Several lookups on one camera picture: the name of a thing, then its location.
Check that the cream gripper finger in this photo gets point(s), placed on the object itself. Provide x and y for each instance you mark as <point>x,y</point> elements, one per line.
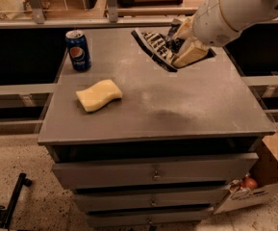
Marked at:
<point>183,28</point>
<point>188,52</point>

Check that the blue Kettle chip bag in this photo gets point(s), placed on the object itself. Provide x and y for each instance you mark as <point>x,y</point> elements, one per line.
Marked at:
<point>158,47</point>

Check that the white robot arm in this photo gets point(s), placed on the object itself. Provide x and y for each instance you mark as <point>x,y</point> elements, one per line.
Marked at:
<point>218,22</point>

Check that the yellow sponge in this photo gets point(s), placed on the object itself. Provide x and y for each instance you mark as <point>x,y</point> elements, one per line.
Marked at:
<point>97,96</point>

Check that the grey drawer cabinet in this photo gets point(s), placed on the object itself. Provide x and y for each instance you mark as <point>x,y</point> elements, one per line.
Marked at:
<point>205,109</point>

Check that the blue Pepsi can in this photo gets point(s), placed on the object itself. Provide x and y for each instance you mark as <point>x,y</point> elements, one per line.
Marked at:
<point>77,47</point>

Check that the top grey drawer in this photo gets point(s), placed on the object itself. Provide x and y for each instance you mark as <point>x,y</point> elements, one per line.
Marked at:
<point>151,171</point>

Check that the grey drawer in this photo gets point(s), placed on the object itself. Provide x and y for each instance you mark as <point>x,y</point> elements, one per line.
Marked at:
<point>153,216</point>
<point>109,201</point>
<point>151,171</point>

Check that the cardboard box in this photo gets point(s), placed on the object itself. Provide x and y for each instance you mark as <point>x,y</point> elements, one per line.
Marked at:
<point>264,171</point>

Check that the red round item in box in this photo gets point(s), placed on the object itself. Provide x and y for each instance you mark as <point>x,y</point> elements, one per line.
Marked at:
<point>249,182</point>

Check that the middle grey drawer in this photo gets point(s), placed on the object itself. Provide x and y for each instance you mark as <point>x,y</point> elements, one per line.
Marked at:
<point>109,201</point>

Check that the bottom grey drawer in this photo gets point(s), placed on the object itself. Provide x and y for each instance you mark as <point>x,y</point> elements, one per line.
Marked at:
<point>153,216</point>

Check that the black stand leg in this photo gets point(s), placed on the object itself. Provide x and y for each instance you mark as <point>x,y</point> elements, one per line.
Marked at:
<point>22,181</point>

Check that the grey metal railing frame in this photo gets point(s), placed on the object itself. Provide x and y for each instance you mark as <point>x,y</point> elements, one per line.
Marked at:
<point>93,13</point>

